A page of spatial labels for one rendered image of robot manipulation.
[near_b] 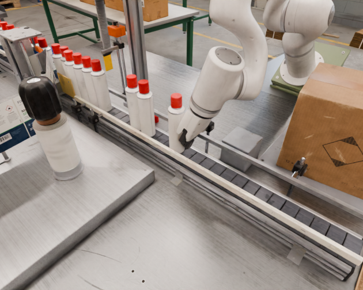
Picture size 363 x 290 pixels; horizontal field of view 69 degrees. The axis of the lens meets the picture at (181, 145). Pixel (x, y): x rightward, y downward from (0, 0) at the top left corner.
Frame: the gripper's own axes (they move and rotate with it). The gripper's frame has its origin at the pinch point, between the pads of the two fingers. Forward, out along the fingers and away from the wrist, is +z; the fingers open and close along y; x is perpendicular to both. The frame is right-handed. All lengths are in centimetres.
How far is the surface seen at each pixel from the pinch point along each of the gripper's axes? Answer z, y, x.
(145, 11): 59, -124, -137
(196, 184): 5.8, 5.6, 10.7
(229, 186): -3.6, 4.6, 18.4
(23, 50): 9, 12, -70
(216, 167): 2.5, -2.0, 11.6
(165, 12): 61, -146, -133
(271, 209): -7.9, 4.6, 29.8
